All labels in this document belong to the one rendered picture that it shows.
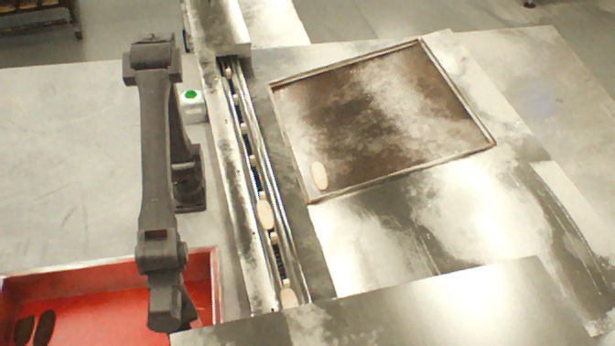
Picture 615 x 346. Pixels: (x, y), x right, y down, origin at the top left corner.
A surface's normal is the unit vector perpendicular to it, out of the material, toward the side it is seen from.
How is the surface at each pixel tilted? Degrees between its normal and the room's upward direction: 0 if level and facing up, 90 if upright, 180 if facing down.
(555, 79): 0
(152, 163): 28
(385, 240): 10
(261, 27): 0
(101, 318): 0
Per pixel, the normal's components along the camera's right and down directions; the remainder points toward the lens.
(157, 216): 0.05, -0.31
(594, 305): -0.17, -0.67
